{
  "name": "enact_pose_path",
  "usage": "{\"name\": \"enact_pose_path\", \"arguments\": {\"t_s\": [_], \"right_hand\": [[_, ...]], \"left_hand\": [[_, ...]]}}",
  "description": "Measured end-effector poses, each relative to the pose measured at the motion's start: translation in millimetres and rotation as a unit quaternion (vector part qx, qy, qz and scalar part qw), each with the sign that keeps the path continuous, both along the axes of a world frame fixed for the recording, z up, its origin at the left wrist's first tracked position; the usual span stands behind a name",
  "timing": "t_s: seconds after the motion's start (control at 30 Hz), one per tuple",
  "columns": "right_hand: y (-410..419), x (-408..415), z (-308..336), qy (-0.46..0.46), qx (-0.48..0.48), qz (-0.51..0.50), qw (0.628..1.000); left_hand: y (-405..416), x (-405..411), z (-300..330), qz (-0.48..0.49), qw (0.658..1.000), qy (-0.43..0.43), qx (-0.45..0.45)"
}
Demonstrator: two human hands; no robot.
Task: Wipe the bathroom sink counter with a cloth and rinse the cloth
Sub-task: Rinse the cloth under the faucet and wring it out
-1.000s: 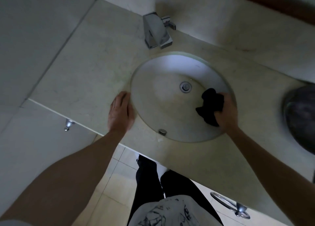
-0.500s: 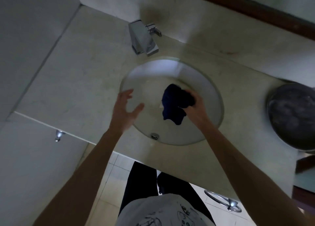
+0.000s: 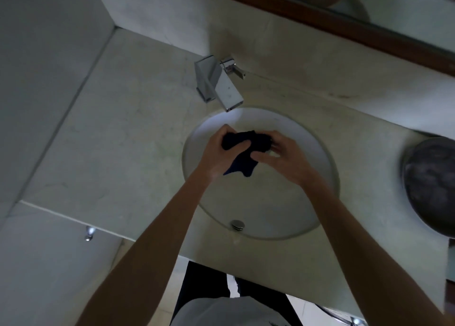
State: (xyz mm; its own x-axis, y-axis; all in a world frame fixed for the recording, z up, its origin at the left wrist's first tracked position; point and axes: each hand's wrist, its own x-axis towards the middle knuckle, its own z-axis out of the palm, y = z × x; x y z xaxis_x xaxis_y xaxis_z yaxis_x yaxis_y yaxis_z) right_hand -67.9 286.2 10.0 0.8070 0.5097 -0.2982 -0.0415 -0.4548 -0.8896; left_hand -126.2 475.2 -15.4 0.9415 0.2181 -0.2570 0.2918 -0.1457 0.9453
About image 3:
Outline person's right hand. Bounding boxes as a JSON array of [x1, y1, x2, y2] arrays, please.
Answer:
[[250, 130, 320, 190]]

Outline person's left hand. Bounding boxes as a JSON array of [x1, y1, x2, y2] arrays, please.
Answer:
[[197, 124, 252, 182]]

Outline dark blue cleaning cloth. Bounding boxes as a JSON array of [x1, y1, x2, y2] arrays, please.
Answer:
[[221, 130, 273, 178]]

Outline person's right forearm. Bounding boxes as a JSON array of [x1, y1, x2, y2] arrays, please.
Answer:
[[304, 178, 455, 326]]

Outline person's left forearm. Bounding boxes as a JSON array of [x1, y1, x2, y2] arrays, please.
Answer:
[[76, 169, 214, 326]]

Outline white oval sink basin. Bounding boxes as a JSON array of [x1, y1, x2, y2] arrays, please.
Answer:
[[182, 107, 340, 241]]

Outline beige marble sink countertop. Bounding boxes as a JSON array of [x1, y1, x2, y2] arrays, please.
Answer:
[[21, 27, 450, 312]]

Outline chrome square faucet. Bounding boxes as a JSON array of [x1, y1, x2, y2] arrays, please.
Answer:
[[193, 54, 246, 112]]

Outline black trousers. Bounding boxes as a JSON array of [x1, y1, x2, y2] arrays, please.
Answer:
[[170, 261, 303, 326]]

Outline black round tray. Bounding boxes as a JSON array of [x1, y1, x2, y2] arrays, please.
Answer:
[[401, 136, 455, 238]]

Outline white printed t-shirt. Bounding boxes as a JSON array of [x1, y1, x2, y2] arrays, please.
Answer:
[[170, 295, 296, 326]]

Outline wood framed glass door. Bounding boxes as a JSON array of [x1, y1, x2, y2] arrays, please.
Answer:
[[446, 238, 455, 312]]

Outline wood framed wall mirror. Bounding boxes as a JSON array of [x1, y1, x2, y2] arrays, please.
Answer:
[[181, 0, 455, 77]]

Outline chrome towel ring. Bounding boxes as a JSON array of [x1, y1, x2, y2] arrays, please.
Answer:
[[316, 304, 367, 326]]

